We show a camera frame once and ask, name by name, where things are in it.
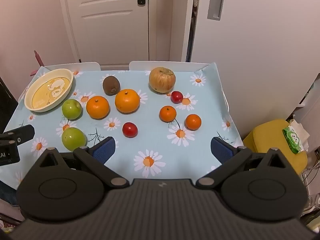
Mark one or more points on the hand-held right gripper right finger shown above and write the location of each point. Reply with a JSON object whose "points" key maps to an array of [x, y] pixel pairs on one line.
{"points": [[221, 151]]}

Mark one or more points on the black chair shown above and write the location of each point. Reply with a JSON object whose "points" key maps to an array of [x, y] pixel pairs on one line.
{"points": [[6, 105]]}

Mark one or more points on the yellow stool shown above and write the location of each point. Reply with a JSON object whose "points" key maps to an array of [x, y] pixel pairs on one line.
{"points": [[267, 140]]}

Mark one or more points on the cream oval bowl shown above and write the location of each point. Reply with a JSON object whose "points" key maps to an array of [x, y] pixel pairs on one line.
{"points": [[47, 90]]}

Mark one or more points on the small red fruit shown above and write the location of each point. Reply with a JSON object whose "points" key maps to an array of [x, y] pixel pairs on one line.
{"points": [[176, 97], [129, 129]]}

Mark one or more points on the white sliding door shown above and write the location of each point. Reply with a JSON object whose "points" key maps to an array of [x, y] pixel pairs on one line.
{"points": [[255, 45]]}

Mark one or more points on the brown kiwi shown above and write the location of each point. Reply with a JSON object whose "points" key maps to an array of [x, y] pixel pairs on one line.
{"points": [[111, 85]]}

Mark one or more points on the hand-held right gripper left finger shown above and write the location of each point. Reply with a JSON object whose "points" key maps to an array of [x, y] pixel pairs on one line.
{"points": [[103, 151]]}

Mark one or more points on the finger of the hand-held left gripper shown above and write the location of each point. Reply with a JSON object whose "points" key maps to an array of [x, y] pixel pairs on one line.
{"points": [[23, 133]]}

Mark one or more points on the small tangerine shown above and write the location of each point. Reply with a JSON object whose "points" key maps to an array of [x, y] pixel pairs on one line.
{"points": [[168, 113], [193, 121]]}

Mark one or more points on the large orange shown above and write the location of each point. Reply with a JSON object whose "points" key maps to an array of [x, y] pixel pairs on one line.
{"points": [[97, 107], [127, 100]]}

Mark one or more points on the green tissue packet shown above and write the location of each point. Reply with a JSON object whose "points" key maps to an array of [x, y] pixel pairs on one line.
{"points": [[293, 140]]}

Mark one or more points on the white panel door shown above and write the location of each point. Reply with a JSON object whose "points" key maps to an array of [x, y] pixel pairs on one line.
{"points": [[107, 30]]}

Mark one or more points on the green apple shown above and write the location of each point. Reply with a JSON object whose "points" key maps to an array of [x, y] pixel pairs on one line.
{"points": [[73, 138], [72, 108]]}

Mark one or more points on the large yellow-red apple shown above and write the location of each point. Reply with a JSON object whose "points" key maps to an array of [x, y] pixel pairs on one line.
{"points": [[162, 80]]}

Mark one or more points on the daisy print tablecloth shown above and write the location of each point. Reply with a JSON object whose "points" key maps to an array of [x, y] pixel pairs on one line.
{"points": [[152, 140]]}

